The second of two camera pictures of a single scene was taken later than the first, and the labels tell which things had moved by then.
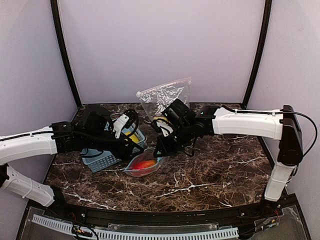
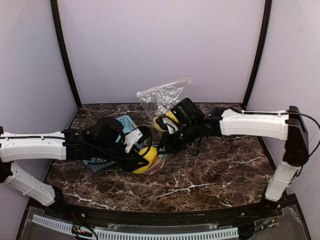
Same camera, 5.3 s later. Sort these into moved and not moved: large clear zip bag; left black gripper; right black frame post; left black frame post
Moved: left black gripper
Not moved: large clear zip bag; left black frame post; right black frame post
